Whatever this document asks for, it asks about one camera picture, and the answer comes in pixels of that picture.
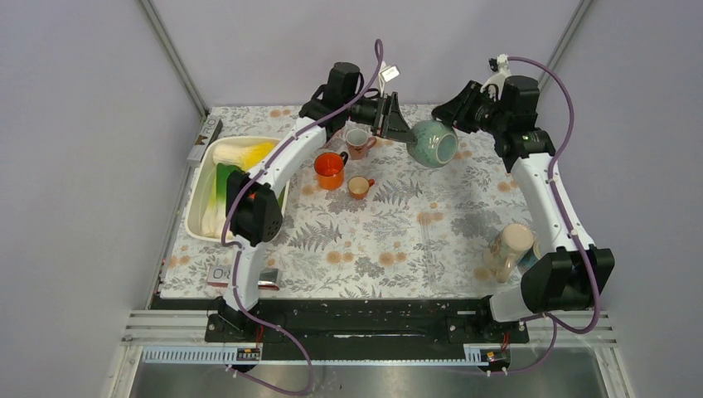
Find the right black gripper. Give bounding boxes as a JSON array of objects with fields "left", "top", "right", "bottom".
[{"left": 430, "top": 80, "right": 509, "bottom": 136}]

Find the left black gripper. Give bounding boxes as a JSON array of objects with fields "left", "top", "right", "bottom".
[{"left": 343, "top": 92, "right": 417, "bottom": 144}]

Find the green glazed mug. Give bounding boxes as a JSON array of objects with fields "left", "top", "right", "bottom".
[{"left": 406, "top": 120, "right": 458, "bottom": 168}]

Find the salmon pink floral mug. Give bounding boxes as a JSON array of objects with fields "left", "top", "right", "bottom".
[{"left": 345, "top": 129, "right": 377, "bottom": 160}]

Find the small red-orange mug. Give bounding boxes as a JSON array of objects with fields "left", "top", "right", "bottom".
[{"left": 347, "top": 176, "right": 376, "bottom": 200}]

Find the orange mug black rim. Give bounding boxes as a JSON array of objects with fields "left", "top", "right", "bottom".
[{"left": 313, "top": 152, "right": 349, "bottom": 191}]

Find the cream floral mug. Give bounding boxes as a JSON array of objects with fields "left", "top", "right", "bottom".
[{"left": 483, "top": 223, "right": 535, "bottom": 284}]

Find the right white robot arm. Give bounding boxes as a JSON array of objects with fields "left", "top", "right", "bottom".
[{"left": 431, "top": 75, "right": 614, "bottom": 342}]

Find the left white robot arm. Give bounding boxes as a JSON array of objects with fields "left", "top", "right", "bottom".
[{"left": 212, "top": 62, "right": 414, "bottom": 341}]

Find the blue glazed mug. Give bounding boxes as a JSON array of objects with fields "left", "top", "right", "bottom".
[{"left": 517, "top": 241, "right": 542, "bottom": 274}]

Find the floral table mat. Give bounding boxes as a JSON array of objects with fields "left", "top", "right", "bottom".
[{"left": 159, "top": 104, "right": 575, "bottom": 300}]

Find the toy yellow cabbage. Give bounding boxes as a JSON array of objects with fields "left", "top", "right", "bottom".
[{"left": 212, "top": 142, "right": 275, "bottom": 172}]

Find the white plastic tray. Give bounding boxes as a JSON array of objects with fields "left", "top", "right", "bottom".
[{"left": 185, "top": 136, "right": 280, "bottom": 243}]

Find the silver snack packet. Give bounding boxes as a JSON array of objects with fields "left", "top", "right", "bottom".
[{"left": 206, "top": 265, "right": 281, "bottom": 291}]

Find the toy green bok choy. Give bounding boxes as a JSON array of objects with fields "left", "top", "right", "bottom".
[{"left": 201, "top": 163, "right": 241, "bottom": 240}]

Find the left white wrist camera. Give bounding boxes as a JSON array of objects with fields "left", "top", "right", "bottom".
[{"left": 377, "top": 61, "right": 400, "bottom": 95}]

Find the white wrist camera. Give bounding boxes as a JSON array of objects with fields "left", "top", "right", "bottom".
[
  {"left": 377, "top": 61, "right": 400, "bottom": 95},
  {"left": 481, "top": 54, "right": 511, "bottom": 96}
]

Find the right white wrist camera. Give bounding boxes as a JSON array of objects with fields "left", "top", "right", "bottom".
[{"left": 481, "top": 54, "right": 511, "bottom": 96}]

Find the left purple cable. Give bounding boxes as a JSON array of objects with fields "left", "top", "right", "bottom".
[{"left": 219, "top": 38, "right": 385, "bottom": 398}]

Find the grey box at wall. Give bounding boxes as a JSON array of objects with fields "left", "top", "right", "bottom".
[{"left": 187, "top": 115, "right": 223, "bottom": 167}]

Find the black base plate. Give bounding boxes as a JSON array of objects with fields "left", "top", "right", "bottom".
[{"left": 205, "top": 298, "right": 529, "bottom": 362}]

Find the white cable duct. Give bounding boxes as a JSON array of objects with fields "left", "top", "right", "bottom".
[{"left": 141, "top": 344, "right": 511, "bottom": 366}]

